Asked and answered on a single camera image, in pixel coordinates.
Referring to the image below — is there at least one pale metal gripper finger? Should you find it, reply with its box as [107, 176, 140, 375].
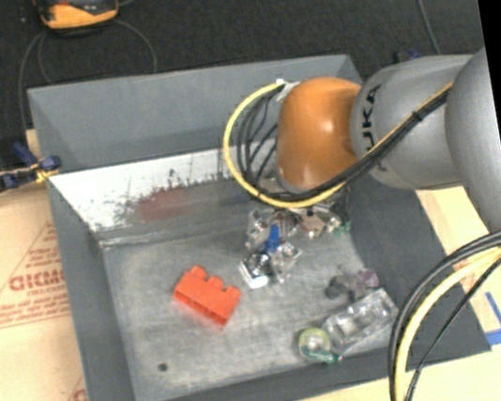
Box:
[266, 239, 309, 286]
[239, 204, 281, 251]

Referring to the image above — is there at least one blue and white shiny object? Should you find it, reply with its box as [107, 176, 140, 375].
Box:
[232, 223, 290, 292]

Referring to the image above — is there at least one purple and grey toy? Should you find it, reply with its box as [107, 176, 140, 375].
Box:
[322, 266, 385, 306]

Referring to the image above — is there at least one orange toy brick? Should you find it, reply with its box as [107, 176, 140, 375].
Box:
[168, 258, 247, 335]

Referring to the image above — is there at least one clear plastic box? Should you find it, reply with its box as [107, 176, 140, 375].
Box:
[316, 285, 406, 358]

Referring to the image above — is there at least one grey metal bin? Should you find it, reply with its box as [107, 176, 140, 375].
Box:
[25, 20, 497, 401]

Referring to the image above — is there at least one brown cardboard board red print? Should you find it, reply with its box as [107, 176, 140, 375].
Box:
[0, 161, 90, 401]

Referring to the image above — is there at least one green and yellow ring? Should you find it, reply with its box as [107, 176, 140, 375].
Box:
[294, 321, 343, 371]

